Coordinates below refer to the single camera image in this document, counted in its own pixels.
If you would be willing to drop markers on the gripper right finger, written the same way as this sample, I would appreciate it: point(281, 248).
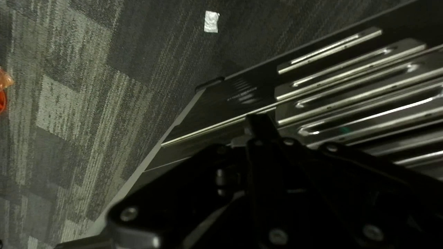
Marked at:
point(339, 193)

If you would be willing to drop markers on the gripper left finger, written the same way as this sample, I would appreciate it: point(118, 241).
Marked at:
point(180, 186)

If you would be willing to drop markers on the black drawer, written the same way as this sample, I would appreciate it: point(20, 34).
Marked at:
point(429, 69)
point(398, 124)
point(367, 38)
point(408, 48)

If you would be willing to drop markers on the orange plastic object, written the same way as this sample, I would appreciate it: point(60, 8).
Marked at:
point(2, 93)

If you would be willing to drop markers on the white paper scrap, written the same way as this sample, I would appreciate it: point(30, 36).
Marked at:
point(211, 21)

